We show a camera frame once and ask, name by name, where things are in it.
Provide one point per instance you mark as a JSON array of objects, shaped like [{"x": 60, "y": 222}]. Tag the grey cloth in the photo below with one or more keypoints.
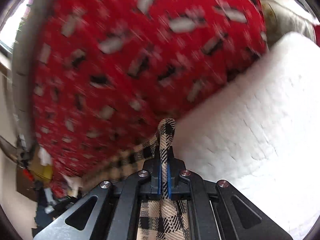
[{"x": 287, "y": 12}]

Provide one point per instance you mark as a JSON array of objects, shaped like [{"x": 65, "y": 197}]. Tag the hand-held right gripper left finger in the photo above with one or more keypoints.
[{"x": 150, "y": 177}]

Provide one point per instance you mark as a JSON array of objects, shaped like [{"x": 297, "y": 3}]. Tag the red blanket with white print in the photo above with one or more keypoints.
[{"x": 140, "y": 55}]

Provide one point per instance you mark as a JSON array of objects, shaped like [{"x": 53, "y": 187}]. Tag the beige black checked coat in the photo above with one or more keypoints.
[{"x": 166, "y": 135}]

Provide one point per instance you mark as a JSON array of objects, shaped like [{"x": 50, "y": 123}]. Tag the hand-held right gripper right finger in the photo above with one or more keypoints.
[{"x": 178, "y": 177}]

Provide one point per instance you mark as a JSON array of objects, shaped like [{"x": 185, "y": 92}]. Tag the yellow cardboard box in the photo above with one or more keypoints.
[{"x": 41, "y": 168}]

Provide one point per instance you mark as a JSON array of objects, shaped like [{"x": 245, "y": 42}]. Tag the white quilted bed cover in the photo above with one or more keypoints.
[{"x": 250, "y": 120}]

